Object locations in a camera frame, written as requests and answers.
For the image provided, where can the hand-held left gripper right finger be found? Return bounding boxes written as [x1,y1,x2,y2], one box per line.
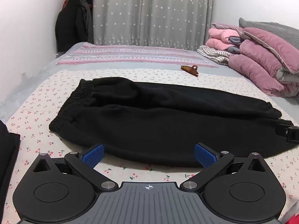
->
[180,142,267,190]

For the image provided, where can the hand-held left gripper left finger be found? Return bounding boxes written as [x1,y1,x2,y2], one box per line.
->
[32,144,118,192]

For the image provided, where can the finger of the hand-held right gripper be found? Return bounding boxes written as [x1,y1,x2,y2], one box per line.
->
[276,121,299,144]

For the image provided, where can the black pants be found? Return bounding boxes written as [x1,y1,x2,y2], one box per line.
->
[49,77,294,168]

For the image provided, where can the folded mauve quilt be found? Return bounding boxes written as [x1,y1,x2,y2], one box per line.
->
[228,27,299,97]

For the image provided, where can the dark cloth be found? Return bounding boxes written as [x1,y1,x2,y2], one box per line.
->
[0,120,21,209]

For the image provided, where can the brown hair claw clip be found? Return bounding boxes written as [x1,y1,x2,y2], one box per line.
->
[180,65,199,77]

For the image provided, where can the grey striped cloth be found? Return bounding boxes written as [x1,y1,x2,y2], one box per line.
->
[197,45,235,66]

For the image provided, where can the light blue bed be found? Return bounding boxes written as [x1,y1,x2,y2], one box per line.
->
[0,41,299,122]

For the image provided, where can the grey-blue folded garment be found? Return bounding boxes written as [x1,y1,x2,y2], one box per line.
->
[225,36,242,54]

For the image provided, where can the grey pillow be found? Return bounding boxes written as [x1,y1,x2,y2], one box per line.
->
[239,18,299,38]

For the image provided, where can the pink striped blanket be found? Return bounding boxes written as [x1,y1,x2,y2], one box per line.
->
[56,42,219,69]

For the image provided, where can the folded pink fleece clothes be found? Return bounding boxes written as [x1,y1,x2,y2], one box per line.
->
[206,23,244,51]

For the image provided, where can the hanging dark clothes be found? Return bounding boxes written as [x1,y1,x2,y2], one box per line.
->
[55,0,94,52]

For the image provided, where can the grey star-print curtain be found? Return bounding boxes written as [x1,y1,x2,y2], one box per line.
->
[89,0,214,51]

